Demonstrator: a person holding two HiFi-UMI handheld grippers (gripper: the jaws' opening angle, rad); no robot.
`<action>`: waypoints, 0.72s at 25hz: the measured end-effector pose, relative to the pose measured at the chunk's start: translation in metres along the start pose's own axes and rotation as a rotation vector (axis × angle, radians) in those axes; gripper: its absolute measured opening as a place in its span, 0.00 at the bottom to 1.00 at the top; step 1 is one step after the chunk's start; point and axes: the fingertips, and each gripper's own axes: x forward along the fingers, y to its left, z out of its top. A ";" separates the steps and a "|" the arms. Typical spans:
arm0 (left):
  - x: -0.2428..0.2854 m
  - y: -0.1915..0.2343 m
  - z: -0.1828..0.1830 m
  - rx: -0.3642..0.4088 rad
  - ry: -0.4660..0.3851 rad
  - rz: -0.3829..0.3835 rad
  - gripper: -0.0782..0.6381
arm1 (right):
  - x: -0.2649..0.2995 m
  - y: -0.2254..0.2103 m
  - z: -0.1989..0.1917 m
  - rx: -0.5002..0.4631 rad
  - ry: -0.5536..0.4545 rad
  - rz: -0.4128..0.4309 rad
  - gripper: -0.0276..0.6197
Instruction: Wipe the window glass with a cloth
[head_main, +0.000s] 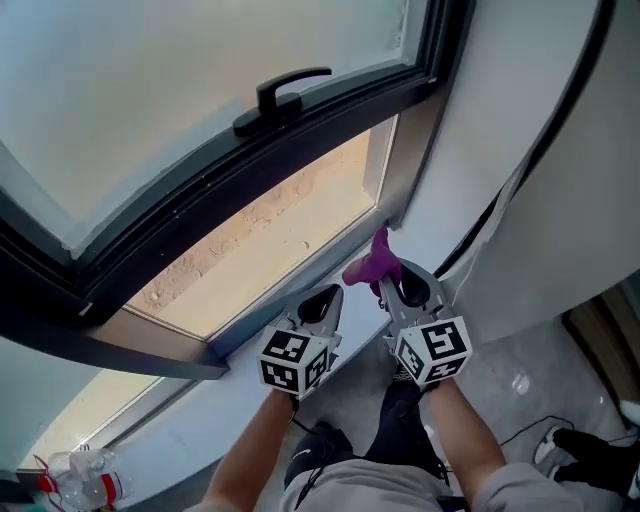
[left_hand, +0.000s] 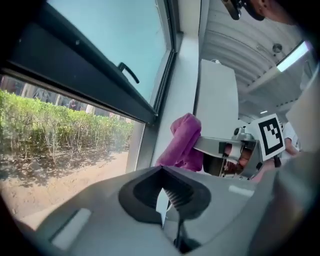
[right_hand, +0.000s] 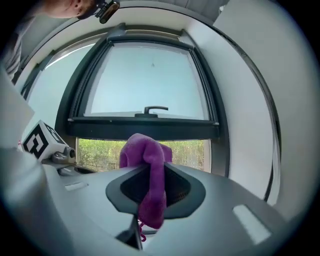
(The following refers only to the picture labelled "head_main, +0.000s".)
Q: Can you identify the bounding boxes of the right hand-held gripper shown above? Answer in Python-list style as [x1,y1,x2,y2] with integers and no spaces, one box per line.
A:
[377,258,474,395]

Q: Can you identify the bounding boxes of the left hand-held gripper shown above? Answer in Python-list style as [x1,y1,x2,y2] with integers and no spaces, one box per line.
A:
[256,282,346,400]

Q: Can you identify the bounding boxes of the purple cloth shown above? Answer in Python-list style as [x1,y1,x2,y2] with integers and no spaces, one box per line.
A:
[342,227,404,312]

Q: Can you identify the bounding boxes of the clear window glass pane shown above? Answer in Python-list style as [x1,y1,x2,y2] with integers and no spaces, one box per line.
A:
[124,115,400,342]

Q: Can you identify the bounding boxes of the person's left forearm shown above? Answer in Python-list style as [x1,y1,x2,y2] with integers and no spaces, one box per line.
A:
[202,388,295,512]

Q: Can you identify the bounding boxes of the person's right forearm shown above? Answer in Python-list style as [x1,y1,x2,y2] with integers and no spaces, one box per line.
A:
[423,377,507,506]

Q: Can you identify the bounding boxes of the white window sill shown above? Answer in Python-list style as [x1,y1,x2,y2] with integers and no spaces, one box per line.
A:
[114,219,426,481]

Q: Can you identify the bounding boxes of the person's right black shoe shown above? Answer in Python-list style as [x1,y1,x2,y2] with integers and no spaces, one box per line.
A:
[387,359,415,389]

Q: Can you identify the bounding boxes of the peeling white protective film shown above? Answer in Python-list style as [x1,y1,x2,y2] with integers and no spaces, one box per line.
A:
[434,164,526,301]

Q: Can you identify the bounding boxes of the person's black trousers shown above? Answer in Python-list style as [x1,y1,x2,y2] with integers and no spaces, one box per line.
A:
[283,379,449,496]

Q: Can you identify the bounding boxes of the person's grey shirt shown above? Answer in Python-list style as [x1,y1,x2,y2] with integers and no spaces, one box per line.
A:
[182,457,589,512]

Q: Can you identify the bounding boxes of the wooden slatted bench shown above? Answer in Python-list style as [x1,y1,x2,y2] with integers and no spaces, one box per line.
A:
[562,284,640,416]

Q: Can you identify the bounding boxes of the clear plastic bottle red label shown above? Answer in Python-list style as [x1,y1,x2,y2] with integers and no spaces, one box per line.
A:
[37,447,135,511]

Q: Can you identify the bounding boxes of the half frosted window pane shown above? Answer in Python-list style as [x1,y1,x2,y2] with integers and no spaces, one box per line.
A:
[0,337,166,471]

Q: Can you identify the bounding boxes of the black window frame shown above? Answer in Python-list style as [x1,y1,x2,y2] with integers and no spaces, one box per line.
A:
[0,0,476,381]

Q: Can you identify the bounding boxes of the black window handle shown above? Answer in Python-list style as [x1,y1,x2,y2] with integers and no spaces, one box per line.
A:
[232,67,334,139]

